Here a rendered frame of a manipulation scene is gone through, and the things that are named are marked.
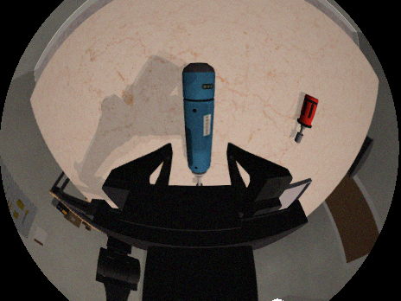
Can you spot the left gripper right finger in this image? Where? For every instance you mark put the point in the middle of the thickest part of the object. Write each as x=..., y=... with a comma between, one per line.
x=268, y=180

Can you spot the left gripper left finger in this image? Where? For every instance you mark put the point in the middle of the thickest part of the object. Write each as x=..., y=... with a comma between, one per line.
x=140, y=169

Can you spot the red-handled nut driver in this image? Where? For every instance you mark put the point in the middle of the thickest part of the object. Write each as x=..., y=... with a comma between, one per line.
x=307, y=114

